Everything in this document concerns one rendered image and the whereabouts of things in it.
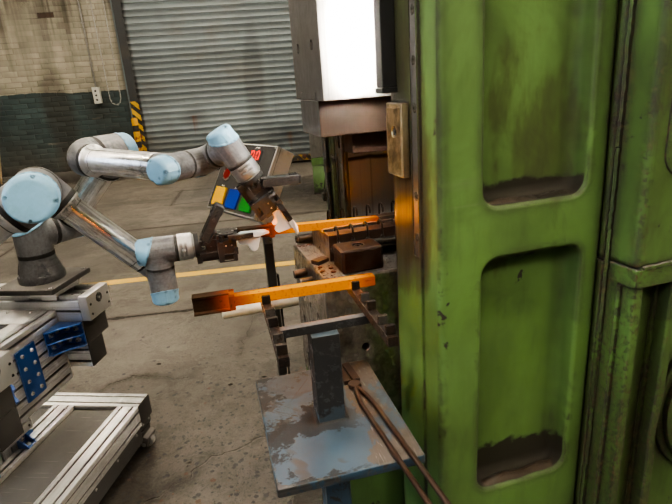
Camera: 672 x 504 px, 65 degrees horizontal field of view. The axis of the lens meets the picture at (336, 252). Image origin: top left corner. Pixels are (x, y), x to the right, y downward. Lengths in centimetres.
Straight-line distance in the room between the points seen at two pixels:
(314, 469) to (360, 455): 10
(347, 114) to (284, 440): 84
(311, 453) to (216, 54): 871
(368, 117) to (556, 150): 49
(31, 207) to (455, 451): 119
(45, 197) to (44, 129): 881
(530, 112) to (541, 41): 15
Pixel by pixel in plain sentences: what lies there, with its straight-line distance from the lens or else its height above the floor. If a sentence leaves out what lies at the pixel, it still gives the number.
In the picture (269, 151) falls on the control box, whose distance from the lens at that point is 196.
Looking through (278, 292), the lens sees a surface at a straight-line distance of 121.
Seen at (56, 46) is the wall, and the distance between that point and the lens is 1007.
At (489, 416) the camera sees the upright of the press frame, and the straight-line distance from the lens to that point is 153.
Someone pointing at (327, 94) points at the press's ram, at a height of 138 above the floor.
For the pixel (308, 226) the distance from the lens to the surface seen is 154.
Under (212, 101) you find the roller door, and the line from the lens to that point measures 952.
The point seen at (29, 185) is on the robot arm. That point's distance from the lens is 142.
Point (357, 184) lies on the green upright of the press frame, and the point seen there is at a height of 107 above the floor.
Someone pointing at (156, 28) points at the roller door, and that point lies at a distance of 965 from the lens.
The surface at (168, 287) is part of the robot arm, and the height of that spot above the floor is 90.
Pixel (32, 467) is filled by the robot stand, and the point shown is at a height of 21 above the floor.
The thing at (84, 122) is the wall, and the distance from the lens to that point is 1000.
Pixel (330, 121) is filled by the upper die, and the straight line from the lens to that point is 145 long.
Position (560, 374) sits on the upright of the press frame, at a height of 62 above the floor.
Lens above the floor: 142
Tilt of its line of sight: 19 degrees down
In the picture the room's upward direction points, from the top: 4 degrees counter-clockwise
